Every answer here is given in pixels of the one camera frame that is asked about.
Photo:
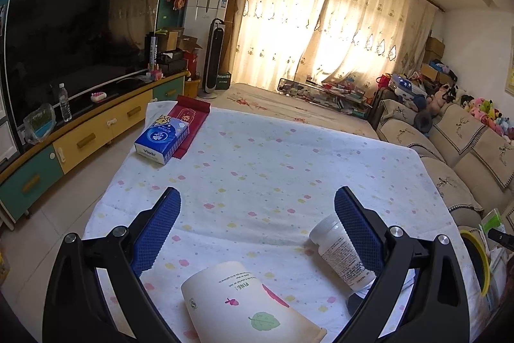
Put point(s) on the black television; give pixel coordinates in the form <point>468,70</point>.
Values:
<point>72,37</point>

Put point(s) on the floral beige floor mat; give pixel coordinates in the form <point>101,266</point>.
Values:
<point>261,102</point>

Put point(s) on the blue tissue pack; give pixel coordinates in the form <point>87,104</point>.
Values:
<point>160,140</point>

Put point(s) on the black lid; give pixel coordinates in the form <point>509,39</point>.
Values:
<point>355,303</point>

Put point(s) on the blue star-print bag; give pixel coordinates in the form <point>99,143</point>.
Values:
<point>405,85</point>

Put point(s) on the yellow bucket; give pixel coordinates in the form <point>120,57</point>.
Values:
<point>192,89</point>

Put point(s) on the cluttered glass coffee table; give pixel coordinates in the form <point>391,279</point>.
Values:
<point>325,94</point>

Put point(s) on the blue bin with yellow rim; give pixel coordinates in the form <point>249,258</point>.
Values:
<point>480,258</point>

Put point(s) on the cream curtains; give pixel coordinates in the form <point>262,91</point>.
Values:
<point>301,25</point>

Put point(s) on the clear water bottle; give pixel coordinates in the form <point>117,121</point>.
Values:
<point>65,106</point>

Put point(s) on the stack of cardboard boxes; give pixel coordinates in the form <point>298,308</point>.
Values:
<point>435,53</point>

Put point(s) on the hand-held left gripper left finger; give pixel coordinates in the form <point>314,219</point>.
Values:
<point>158,234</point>

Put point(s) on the large plush doll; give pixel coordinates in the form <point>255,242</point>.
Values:
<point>427,112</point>

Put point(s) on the grey tower fan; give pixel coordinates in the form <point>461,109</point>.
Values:
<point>213,57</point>

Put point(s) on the green box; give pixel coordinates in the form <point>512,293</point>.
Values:
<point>224,81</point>

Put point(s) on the row of plush toys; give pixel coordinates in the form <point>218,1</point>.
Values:
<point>486,114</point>

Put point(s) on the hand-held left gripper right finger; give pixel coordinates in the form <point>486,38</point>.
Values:
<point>357,230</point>

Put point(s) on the open cardboard box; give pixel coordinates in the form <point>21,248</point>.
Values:
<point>180,39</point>

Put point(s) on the red packet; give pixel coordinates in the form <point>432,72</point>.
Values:
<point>192,114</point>

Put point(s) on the white dotted tablecloth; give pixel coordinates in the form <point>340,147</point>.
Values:
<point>261,174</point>

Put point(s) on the white plastic bottle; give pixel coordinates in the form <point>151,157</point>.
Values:
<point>333,242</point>

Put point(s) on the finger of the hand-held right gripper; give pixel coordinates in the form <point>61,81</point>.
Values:
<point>502,236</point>

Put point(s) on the beige sofa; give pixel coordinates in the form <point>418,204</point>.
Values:
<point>453,126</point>

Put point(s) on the cream paper cup leaf print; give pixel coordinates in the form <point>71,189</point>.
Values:
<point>233,303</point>

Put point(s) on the green and yellow TV cabinet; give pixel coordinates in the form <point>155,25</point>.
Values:
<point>96,134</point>

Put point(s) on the small pink toy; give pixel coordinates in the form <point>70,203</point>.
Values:
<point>98,96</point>

